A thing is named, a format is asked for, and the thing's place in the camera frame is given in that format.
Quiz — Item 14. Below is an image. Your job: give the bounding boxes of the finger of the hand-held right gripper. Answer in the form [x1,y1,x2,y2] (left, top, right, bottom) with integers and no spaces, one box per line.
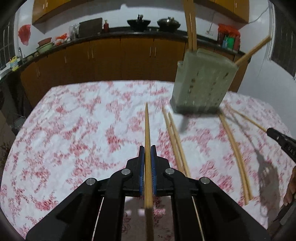
[266,127,296,146]

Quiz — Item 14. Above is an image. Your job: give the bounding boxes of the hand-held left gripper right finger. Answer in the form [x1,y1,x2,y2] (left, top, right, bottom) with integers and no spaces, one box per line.
[150,145,271,241]

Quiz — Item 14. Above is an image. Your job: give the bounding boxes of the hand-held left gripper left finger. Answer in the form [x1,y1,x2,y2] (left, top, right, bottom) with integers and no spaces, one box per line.
[25,146,146,241]

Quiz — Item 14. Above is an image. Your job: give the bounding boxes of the wooden chopstick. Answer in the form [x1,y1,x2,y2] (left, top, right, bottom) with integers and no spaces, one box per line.
[161,106,184,173]
[225,105,269,133]
[190,13,197,51]
[217,112,250,205]
[144,103,154,241]
[168,112,191,178]
[221,111,253,201]
[183,0,194,50]
[235,36,271,66]

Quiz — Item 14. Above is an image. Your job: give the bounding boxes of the green perforated utensil holder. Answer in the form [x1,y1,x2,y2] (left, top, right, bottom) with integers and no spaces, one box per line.
[170,48,238,115]

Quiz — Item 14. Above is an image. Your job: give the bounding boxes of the person's right hand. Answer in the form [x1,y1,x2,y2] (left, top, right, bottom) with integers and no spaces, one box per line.
[283,166,296,205]

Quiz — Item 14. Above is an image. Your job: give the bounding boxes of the floral tablecloth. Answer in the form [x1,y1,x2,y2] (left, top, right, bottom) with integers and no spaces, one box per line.
[0,80,296,241]

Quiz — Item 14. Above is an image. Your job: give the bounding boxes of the barred window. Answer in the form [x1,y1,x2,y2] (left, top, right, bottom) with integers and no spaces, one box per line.
[0,14,19,70]
[269,2,296,81]

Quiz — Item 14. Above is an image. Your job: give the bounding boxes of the crumpled red bag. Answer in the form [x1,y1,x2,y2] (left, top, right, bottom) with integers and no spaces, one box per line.
[218,24,240,37]

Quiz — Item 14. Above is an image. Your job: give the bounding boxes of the wooden lower cabinets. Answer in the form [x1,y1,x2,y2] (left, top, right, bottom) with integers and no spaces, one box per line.
[20,37,251,105]

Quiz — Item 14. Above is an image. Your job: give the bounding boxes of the wooden cabinets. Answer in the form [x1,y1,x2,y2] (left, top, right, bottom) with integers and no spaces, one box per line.
[32,0,250,25]
[20,37,251,105]

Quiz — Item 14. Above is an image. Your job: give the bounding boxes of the grey basket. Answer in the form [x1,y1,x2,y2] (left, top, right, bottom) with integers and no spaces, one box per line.
[10,116,26,135]

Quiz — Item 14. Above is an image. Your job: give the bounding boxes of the black kitchen countertop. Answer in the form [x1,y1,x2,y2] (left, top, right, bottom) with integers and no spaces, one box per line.
[0,25,245,79]

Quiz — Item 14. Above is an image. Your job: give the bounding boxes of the gas stove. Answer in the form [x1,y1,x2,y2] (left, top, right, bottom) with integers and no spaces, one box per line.
[129,27,185,33]

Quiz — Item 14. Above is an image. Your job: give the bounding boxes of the black wok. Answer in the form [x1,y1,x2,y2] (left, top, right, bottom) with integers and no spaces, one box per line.
[127,14,151,32]

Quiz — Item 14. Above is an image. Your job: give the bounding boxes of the black pot with lid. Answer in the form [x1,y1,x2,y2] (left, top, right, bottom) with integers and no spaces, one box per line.
[157,17,181,32]

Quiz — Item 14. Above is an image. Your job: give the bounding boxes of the dark cutting board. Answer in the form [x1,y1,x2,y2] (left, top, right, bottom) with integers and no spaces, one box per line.
[79,18,103,37]

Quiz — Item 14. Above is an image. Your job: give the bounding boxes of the orange plastic bag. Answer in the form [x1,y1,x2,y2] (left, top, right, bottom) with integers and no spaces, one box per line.
[54,33,68,44]

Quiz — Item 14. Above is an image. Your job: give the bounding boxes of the clear plastic bag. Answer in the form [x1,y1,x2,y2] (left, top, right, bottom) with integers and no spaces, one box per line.
[69,24,79,40]

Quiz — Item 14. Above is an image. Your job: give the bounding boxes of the yellow detergent bottle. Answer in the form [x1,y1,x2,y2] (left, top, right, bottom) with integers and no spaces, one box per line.
[9,56,20,71]

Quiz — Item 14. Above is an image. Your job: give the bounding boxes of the red plastic bag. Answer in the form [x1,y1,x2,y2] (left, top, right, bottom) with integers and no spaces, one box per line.
[18,24,31,45]

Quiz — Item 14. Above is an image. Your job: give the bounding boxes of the wooden upper cabinets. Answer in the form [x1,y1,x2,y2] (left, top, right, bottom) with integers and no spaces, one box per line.
[32,0,250,25]

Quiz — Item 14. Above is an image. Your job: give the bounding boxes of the white power cable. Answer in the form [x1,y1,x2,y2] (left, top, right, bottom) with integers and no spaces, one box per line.
[208,6,270,32]

